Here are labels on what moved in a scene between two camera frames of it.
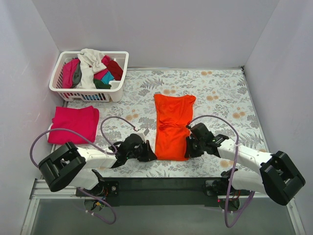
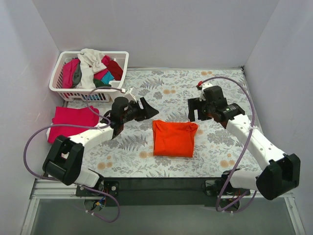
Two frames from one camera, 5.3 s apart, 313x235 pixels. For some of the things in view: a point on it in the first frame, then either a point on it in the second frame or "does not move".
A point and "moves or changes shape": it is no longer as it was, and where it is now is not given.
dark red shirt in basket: [115, 69] does not move
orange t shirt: [173, 113] moves or changes shape
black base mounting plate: [136, 192] does not move
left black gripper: [145, 152] -> [141, 110]
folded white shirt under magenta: [47, 134] does not move
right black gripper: [192, 147] -> [199, 112]
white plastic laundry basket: [115, 94] does not move
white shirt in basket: [92, 62] does not move
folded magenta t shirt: [84, 120] does not move
